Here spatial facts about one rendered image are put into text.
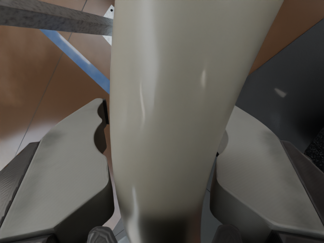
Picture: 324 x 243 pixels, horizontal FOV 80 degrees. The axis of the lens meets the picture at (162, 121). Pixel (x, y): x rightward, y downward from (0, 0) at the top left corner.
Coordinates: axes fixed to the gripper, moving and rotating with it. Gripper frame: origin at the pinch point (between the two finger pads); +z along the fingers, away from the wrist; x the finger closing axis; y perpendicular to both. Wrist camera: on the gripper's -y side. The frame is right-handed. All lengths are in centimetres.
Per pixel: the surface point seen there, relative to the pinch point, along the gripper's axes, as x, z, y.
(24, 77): -121, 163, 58
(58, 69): -82, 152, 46
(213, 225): 26, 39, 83
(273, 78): 68, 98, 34
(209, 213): 24, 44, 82
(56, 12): -45, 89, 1
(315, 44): 84, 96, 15
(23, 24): -52, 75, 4
